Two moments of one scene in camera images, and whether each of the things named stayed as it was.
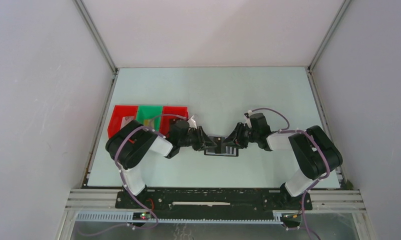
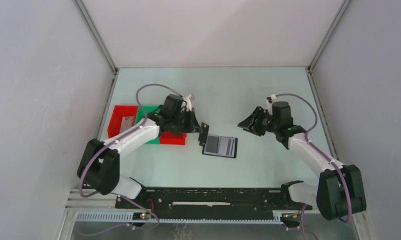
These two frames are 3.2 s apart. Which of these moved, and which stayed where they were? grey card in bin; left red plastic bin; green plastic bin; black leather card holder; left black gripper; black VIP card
Moved: black VIP card; left black gripper
Stayed: green plastic bin; black leather card holder; grey card in bin; left red plastic bin
